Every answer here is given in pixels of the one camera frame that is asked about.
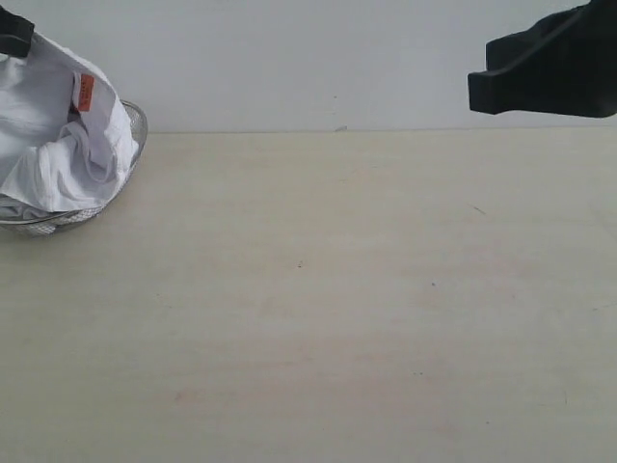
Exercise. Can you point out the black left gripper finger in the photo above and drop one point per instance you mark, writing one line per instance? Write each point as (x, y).
(16, 34)

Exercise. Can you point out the metal mesh basket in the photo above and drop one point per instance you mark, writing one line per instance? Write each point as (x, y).
(64, 221)

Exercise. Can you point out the white printed t-shirt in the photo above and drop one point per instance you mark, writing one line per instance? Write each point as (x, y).
(66, 140)

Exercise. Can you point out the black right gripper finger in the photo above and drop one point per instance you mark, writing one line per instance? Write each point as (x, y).
(593, 21)
(560, 74)

